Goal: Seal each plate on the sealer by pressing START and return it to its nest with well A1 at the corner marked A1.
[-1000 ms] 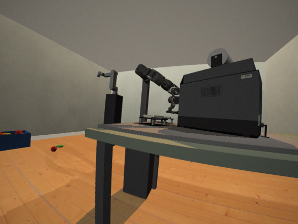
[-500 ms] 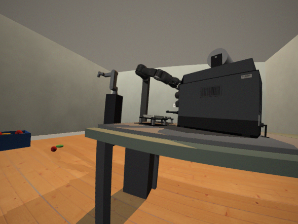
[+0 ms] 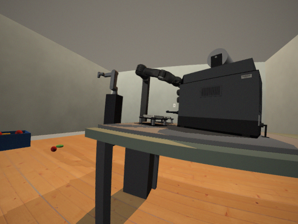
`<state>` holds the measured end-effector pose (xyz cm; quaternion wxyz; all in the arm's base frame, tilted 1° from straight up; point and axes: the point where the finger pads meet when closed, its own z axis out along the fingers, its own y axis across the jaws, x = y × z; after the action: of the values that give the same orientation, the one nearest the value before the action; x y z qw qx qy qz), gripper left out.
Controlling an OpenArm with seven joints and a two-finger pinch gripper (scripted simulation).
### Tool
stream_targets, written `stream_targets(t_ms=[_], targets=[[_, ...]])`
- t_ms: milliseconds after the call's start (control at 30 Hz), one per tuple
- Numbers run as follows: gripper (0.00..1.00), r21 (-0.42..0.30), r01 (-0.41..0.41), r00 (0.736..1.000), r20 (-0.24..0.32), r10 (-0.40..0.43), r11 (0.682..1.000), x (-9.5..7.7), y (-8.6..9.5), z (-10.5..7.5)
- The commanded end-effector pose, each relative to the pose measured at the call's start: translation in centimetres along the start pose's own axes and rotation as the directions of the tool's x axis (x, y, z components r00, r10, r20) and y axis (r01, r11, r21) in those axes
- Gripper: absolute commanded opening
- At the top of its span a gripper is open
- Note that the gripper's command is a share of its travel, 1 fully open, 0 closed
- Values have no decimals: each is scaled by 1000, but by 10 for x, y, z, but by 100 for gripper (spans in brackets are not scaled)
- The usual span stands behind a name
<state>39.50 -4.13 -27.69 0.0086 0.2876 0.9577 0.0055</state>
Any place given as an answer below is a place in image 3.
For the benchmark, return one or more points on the beige cylinder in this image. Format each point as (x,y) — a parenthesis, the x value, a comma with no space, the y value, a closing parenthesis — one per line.
(225,56)

